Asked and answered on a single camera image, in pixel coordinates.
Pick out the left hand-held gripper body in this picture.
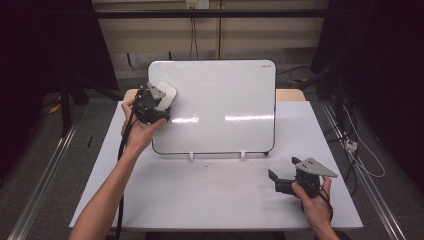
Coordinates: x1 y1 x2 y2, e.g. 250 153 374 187
132 81 172 125

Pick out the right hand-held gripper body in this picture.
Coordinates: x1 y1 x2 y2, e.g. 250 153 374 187
274 157 339 200

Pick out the white whiteboard eraser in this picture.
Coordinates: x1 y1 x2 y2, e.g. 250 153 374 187
153 81 178 113

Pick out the white whiteboard with black rim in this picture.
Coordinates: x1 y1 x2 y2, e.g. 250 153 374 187
147 59 278 156

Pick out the person's right hand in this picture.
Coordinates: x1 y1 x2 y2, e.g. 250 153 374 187
291 175 334 228

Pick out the person's left hand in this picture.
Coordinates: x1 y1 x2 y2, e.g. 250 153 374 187
120 98 168 157

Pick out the white power strip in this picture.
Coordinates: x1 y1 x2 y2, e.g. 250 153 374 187
344 139 359 153

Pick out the white table cover sheet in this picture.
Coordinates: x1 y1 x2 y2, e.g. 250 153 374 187
69 100 364 233

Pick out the wooden table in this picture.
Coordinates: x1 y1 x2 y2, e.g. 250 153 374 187
122 88 307 103

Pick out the black metal stand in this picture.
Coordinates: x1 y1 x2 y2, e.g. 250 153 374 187
59 73 90 138

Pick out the black horizontal bar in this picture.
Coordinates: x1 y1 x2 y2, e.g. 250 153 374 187
94 8 330 20

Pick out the dark curtain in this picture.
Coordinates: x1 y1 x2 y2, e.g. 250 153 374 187
309 0 424 193
0 0 120 174

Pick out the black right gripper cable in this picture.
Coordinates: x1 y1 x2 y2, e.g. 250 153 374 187
314 184 335 224

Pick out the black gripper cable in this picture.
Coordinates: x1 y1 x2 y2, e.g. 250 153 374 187
114 91 141 240
314 184 335 224

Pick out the aluminium floor rail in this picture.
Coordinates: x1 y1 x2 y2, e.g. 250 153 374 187
320 102 408 240
7 122 80 240

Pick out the white cable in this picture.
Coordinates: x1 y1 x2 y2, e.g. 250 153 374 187
342 105 387 179

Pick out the black hanging cable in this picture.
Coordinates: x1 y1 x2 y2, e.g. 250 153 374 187
189 16 200 61

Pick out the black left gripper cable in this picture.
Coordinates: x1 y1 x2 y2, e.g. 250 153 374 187
114 91 141 240

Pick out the white wall outlet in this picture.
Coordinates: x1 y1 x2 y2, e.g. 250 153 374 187
185 0 211 10

